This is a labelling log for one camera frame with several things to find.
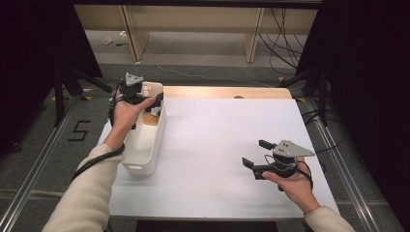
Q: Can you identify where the left hand-held gripper cable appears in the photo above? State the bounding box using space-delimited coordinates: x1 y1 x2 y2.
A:
71 81 127 183

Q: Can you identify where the dark curtain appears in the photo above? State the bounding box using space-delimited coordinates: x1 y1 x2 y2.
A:
0 0 103 156
296 0 410 232

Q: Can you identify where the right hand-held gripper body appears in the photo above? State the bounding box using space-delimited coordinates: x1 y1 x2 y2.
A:
267 139 316 178

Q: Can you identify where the beige painted phone case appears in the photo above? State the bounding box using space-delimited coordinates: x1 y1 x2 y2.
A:
140 81 164 127

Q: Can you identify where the bundle of black hanging cables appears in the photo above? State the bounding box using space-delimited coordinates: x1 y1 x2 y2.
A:
259 8 306 76

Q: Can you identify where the right hand-held gripper cable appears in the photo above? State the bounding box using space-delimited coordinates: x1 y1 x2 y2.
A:
264 154 314 191

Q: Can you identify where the person's right hand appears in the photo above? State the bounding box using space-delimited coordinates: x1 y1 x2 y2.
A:
261 158 322 216

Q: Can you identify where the hand-held gripper cable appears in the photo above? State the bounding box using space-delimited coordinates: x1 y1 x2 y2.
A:
264 154 314 191
71 81 127 183

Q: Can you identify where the black floor cable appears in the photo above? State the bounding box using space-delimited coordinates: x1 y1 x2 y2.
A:
303 109 346 154

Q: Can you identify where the black metal stand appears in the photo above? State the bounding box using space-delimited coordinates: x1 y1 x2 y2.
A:
277 66 330 127
52 64 120 128

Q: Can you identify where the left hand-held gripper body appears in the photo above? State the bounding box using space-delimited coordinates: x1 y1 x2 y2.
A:
120 72 146 104

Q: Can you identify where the wooden shelf unit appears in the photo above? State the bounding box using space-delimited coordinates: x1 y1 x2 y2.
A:
73 4 318 64

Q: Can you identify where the aluminium floor rail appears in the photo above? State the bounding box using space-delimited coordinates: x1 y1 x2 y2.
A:
304 96 381 232
0 96 81 232

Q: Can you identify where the white plastic storage box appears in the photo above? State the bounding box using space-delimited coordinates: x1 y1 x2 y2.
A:
121 93 167 177

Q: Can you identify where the thin white floor cable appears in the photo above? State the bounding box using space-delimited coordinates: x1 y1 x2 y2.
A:
141 38 275 88

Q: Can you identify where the person's left hand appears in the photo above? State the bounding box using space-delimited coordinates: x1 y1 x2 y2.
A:
103 90 158 151

